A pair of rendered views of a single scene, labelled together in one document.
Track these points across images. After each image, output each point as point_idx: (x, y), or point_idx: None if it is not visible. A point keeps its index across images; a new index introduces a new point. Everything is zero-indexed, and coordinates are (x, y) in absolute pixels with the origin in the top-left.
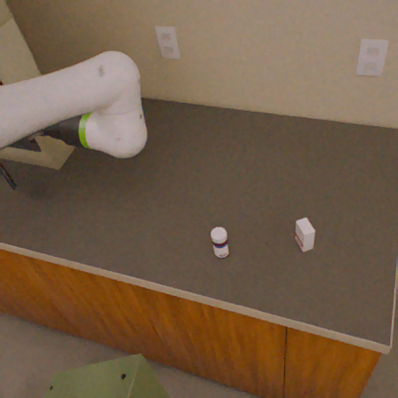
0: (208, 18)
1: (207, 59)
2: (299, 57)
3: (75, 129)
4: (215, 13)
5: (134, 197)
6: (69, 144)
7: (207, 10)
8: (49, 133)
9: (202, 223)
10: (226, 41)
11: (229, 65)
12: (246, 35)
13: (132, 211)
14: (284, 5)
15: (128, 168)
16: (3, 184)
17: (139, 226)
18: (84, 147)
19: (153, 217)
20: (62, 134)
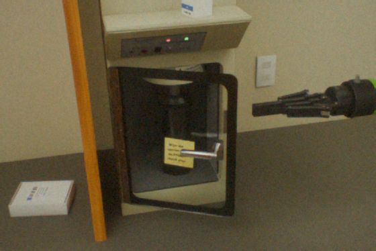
0: (307, 41)
1: (298, 80)
2: (374, 62)
3: (372, 92)
4: (314, 37)
5: (334, 194)
6: (358, 112)
7: (307, 35)
8: (339, 107)
9: None
10: (317, 60)
11: (316, 82)
12: (336, 52)
13: (348, 203)
14: (369, 22)
15: (295, 178)
16: (187, 229)
17: (370, 211)
18: (372, 112)
19: (371, 201)
20: (359, 101)
